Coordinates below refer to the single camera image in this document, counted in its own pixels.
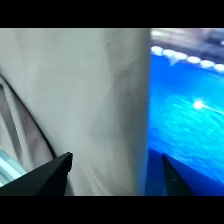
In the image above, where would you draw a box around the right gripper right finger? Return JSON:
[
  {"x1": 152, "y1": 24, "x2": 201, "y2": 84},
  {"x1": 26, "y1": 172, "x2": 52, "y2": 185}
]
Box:
[{"x1": 161, "y1": 154, "x2": 195, "y2": 197}]

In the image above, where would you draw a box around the beige garment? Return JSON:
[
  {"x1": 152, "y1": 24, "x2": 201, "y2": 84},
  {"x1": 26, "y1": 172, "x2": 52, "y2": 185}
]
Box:
[{"x1": 0, "y1": 27, "x2": 152, "y2": 197}]

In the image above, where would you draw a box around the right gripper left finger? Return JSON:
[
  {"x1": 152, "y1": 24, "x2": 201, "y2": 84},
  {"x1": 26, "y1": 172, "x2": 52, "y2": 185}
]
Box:
[{"x1": 0, "y1": 151, "x2": 74, "y2": 197}]

